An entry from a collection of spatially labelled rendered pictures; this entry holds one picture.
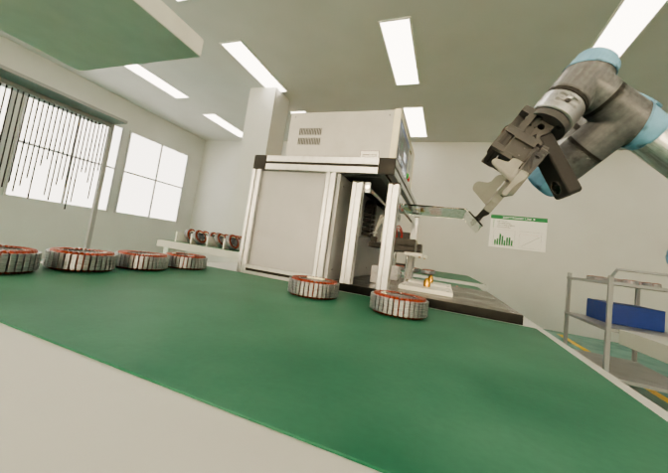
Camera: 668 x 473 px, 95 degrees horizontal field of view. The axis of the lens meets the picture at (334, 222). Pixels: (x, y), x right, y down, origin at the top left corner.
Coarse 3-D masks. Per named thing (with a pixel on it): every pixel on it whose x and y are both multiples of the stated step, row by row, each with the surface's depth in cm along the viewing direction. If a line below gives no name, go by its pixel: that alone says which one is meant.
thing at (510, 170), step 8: (496, 160) 51; (512, 160) 52; (520, 160) 52; (496, 168) 50; (504, 168) 50; (512, 168) 50; (520, 168) 50; (504, 176) 49; (512, 176) 49; (520, 176) 48; (528, 176) 48; (512, 184) 48; (520, 184) 48; (504, 192) 48; (512, 192) 48
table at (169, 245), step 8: (192, 232) 240; (200, 232) 227; (160, 240) 230; (168, 240) 228; (200, 240) 224; (216, 240) 223; (232, 240) 215; (240, 240) 227; (168, 248) 232; (176, 248) 224; (184, 248) 222; (192, 248) 219; (200, 248) 217; (208, 248) 214; (216, 248) 212; (232, 248) 213; (224, 256) 209; (232, 256) 207
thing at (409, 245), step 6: (396, 240) 96; (402, 240) 95; (408, 240) 95; (414, 240) 94; (372, 246) 98; (378, 246) 97; (396, 246) 95; (402, 246) 95; (408, 246) 94; (414, 246) 94; (408, 252) 94; (414, 252) 94
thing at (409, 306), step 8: (376, 296) 58; (384, 296) 57; (392, 296) 56; (400, 296) 63; (408, 296) 63; (416, 296) 62; (376, 304) 57; (384, 304) 56; (392, 304) 55; (400, 304) 55; (408, 304) 55; (416, 304) 55; (424, 304) 56; (384, 312) 56; (392, 312) 55; (400, 312) 55; (408, 312) 54; (416, 312) 55; (424, 312) 56
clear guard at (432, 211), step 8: (416, 208) 120; (424, 208) 118; (432, 208) 115; (440, 208) 113; (448, 208) 111; (456, 208) 110; (432, 216) 135; (440, 216) 132; (448, 216) 129; (456, 216) 126; (464, 216) 122; (472, 216) 108; (472, 224) 119; (480, 224) 107
